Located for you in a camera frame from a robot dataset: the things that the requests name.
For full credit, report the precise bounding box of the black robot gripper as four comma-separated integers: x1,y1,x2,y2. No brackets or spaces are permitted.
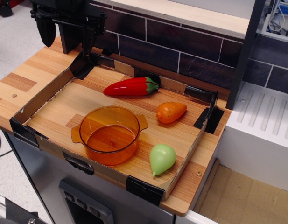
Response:
31,0,107,56

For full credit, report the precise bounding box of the white toy sink drainboard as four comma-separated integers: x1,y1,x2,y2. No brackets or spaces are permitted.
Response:
218,83,288,191

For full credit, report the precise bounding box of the cardboard fence with black tape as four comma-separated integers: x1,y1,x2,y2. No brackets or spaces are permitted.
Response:
10,59,229,213

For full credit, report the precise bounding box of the red toy chili pepper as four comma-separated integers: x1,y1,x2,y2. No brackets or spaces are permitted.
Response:
103,77,159,96

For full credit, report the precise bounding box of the grey toy oven front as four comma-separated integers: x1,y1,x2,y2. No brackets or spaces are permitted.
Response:
59,180,115,224

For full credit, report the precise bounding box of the dark grey right post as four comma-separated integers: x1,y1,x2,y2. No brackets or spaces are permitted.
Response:
226,0,266,110

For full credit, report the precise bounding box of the orange transparent plastic pot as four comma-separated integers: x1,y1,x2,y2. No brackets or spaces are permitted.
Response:
71,106,148,166

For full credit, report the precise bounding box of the green toy pear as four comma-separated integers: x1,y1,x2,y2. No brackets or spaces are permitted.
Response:
149,144,176,178

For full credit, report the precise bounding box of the dark grey vertical post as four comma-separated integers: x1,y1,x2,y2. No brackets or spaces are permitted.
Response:
58,25,82,54

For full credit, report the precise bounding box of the orange toy carrot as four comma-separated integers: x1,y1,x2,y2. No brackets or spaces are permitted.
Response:
156,102,187,124

